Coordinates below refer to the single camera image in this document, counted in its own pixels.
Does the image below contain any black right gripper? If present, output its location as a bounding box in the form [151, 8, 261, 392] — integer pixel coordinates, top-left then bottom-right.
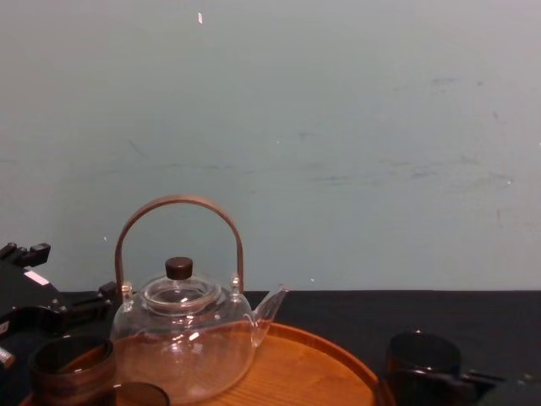
[434, 365, 541, 406]

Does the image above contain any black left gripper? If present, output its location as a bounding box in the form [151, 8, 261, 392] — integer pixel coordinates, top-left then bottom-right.
[0, 242, 118, 340]

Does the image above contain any round brown wooden tray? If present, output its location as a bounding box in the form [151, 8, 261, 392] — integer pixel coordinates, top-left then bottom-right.
[19, 321, 392, 406]

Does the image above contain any dark smoky glass cup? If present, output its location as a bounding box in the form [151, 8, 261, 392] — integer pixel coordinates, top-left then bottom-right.
[26, 335, 117, 402]
[385, 331, 462, 378]
[109, 381, 172, 406]

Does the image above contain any black table cloth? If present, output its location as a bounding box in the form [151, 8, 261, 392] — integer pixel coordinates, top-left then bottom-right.
[0, 288, 541, 406]

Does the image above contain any glass teapot lid, dark knob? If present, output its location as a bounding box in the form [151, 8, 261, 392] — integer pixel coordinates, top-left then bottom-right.
[138, 255, 222, 317]

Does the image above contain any clear glass teapot, wooden handle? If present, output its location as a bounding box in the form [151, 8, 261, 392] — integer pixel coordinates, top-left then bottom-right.
[110, 194, 291, 405]

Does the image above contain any plain pale wall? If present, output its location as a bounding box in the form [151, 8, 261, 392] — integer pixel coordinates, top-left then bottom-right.
[0, 0, 541, 294]

